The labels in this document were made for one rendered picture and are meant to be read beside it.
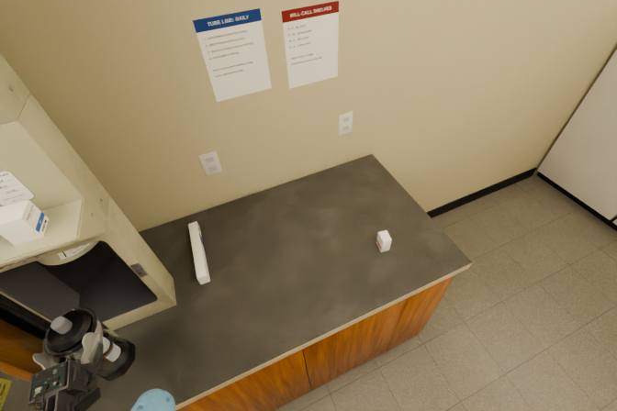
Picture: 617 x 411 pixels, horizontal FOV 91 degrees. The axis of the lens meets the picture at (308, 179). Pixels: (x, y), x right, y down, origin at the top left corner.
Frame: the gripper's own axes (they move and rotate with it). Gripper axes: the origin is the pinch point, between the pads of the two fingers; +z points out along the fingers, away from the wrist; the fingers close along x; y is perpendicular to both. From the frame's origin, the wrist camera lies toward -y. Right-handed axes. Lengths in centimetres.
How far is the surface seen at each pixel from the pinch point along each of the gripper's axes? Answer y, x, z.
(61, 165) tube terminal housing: 33.2, -14.3, 19.3
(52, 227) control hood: 25.7, -9.2, 10.4
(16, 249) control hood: 25.9, -3.4, 7.5
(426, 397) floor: -122, -105, -46
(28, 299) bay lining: -3.1, 14.2, 16.3
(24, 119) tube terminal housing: 44, -14, 20
